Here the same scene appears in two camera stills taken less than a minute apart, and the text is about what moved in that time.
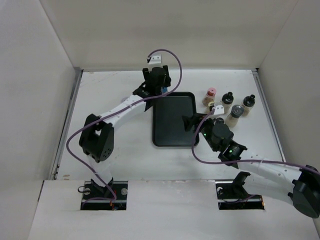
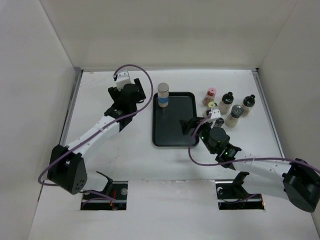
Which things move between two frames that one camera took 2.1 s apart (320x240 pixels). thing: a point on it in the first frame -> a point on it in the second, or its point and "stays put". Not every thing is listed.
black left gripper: (166, 82) -> (115, 93)
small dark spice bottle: (220, 120) stays put
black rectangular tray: (168, 129) stays put
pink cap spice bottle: (211, 93) stays put
